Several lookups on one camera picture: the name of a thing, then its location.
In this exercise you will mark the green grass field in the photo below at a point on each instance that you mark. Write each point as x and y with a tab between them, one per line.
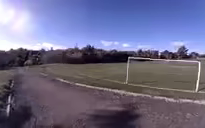
100	71

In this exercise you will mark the row of dark trees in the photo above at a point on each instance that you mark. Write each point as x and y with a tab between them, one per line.
90	55

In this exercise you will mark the white football goal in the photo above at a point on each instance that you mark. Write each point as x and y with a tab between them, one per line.
128	70

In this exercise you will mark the pale kerb strip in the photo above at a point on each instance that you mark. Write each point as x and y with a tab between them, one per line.
123	92

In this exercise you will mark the brown dirt track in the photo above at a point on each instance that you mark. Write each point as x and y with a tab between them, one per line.
66	103

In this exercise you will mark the white painted field line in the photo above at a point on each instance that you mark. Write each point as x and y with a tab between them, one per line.
163	88

